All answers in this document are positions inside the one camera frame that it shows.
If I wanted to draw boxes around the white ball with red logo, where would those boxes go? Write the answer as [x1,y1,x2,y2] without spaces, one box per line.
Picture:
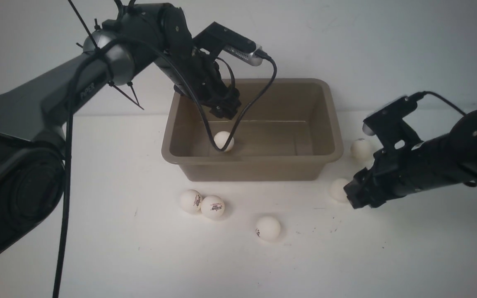
[200,195,225,219]

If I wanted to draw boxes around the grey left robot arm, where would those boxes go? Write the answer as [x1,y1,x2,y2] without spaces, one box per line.
[0,0,241,254]

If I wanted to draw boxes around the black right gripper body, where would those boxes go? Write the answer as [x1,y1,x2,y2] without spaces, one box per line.
[343,149,419,209]

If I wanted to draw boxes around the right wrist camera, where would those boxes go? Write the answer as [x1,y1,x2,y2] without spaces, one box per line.
[363,95,422,153]

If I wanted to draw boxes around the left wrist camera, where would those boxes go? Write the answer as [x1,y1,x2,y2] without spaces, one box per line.
[193,22,263,67]

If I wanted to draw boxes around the black camera cable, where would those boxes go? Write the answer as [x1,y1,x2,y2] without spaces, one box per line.
[408,91,467,116]
[52,37,278,298]

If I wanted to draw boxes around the white ball with side logo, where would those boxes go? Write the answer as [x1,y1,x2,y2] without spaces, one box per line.
[179,189,203,214]

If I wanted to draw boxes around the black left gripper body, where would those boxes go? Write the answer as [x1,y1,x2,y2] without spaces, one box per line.
[165,47,241,120]

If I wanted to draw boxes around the black left camera cable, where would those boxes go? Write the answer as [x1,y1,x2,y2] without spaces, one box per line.
[52,37,278,298]

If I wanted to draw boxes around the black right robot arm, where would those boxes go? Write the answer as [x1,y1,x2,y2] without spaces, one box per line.
[343,110,477,209]

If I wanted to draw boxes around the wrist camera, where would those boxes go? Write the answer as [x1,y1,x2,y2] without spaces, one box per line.
[193,22,263,67]
[363,95,422,153]

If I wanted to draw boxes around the black right camera cable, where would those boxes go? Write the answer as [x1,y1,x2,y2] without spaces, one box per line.
[408,91,467,116]

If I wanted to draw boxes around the taupe plastic bin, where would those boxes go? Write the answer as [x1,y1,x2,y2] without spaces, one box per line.
[161,79,344,182]

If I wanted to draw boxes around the white ping-pong ball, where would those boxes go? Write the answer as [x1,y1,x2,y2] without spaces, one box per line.
[214,131,235,151]
[255,216,282,241]
[350,138,374,161]
[329,178,349,204]

